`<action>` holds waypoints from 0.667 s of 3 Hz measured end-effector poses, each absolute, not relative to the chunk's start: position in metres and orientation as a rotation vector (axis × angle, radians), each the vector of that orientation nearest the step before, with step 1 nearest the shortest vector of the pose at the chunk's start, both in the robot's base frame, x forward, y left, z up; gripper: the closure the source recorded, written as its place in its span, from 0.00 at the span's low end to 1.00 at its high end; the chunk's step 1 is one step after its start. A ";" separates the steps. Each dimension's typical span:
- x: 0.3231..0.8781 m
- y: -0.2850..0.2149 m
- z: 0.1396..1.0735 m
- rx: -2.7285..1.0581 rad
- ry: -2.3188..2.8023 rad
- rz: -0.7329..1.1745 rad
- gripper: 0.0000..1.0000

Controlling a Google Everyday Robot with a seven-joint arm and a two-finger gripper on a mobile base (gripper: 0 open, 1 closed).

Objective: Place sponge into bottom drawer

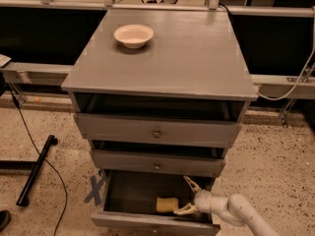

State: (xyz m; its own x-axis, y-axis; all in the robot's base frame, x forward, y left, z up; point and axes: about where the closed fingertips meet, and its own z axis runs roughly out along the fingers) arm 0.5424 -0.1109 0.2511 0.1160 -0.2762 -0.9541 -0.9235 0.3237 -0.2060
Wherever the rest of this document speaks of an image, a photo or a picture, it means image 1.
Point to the grey metal rail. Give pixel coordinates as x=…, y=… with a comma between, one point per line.
x=35, y=74

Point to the grey top drawer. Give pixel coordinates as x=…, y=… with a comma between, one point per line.
x=159, y=131

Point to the grey open bottom drawer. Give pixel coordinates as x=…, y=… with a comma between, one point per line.
x=130, y=201

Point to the grey middle drawer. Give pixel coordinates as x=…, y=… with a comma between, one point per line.
x=157, y=163

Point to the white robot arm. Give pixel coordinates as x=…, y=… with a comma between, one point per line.
x=235, y=209

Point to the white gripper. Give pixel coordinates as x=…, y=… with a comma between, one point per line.
x=202, y=201

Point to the black metal stand leg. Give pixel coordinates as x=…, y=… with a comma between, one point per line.
x=32, y=166

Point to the grey wooden drawer cabinet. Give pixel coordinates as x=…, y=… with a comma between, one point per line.
x=192, y=69

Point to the dark shoe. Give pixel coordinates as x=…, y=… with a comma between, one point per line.
x=5, y=218

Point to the yellow sponge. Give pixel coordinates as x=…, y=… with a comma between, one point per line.
x=167, y=204

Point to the white bowl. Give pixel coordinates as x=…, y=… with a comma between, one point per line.
x=134, y=36

